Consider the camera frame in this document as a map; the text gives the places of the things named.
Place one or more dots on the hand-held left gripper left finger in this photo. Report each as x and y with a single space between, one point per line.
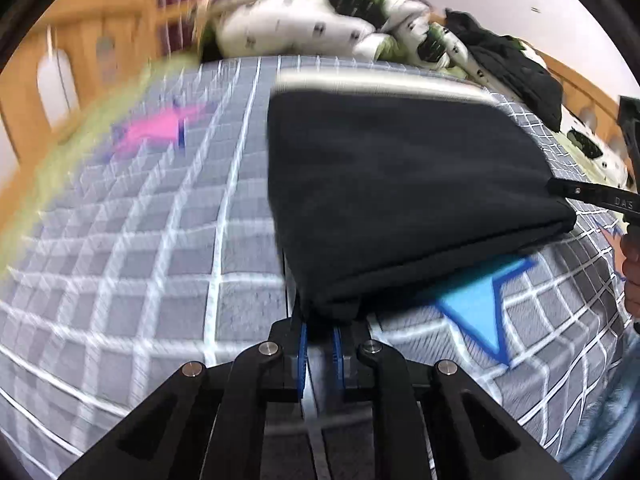
301 355

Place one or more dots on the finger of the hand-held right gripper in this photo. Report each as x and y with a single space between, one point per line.
590 195

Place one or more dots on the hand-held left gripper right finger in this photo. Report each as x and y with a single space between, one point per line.
337 355

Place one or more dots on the black pants with white stripe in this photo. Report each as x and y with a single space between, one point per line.
400 185

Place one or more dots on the person's right hand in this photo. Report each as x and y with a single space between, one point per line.
631 270

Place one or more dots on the black clothing pile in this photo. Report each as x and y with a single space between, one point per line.
515 70

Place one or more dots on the grey checked star blanket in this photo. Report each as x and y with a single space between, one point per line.
150 260

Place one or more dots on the person's blue jeans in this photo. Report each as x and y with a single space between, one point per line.
610 410

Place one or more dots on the green bed sheet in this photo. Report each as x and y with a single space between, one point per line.
65 170

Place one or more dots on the white quilt with black print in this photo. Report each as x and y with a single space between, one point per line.
280 25

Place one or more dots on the wooden bed frame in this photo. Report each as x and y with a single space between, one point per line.
30 85

